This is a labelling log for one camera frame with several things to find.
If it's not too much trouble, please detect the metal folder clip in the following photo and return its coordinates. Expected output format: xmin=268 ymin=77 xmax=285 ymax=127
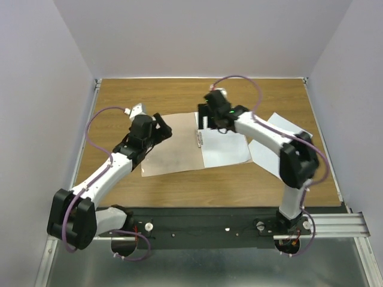
xmin=196 ymin=130 xmax=203 ymax=148

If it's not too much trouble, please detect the white paper sheet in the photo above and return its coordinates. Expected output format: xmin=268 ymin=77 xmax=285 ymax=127
xmin=193 ymin=112 xmax=251 ymax=169
xmin=248 ymin=112 xmax=305 ymax=179

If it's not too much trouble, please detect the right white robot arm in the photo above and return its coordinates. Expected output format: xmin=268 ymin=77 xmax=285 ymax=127
xmin=198 ymin=90 xmax=319 ymax=234

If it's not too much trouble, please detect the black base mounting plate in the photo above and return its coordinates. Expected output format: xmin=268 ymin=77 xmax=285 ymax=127
xmin=98 ymin=206 xmax=326 ymax=251

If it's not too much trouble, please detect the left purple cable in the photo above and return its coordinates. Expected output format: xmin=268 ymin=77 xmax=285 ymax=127
xmin=62 ymin=106 xmax=152 ymax=262

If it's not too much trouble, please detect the beige paper folder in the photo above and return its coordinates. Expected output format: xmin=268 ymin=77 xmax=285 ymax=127
xmin=141 ymin=112 xmax=254 ymax=178

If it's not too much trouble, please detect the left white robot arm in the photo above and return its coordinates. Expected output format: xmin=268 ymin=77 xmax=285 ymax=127
xmin=47 ymin=113 xmax=172 ymax=253

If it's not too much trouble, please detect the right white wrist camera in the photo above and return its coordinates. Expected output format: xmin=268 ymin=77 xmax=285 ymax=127
xmin=209 ymin=85 xmax=227 ymax=99

